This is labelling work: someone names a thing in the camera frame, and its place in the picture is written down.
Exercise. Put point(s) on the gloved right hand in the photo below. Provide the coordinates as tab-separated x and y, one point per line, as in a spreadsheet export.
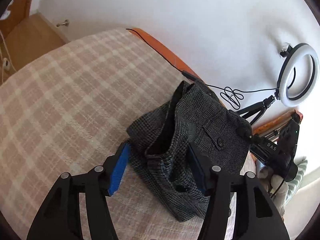
274	185

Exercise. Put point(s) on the folded silver tripod stand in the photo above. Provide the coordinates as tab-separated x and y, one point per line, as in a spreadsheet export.
273	131

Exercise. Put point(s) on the pink plaid bed blanket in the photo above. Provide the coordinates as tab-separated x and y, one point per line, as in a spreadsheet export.
68	110

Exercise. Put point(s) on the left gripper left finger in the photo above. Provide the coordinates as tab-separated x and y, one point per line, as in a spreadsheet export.
59	214

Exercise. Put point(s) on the black mini tripod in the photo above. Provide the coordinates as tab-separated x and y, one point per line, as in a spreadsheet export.
256	110

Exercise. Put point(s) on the orange bed sheet edge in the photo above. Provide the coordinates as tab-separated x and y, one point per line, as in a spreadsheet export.
184	70

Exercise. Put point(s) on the wooden door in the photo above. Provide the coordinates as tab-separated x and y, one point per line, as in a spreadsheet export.
18	11

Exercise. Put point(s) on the green white patterned pillow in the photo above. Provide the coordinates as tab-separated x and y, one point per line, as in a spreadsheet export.
294	185

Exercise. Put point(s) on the metal door stopper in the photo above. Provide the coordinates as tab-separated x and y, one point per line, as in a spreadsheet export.
65	23

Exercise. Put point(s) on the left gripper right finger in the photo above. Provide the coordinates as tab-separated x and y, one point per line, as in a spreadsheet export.
256	215

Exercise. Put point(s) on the white ring light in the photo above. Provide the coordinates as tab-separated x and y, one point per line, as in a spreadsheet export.
298	74

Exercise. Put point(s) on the dark grey houndstooth shorts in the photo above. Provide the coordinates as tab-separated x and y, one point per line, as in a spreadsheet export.
159	141

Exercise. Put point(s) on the orange floral scarf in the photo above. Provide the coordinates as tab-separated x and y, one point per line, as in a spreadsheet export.
292	114

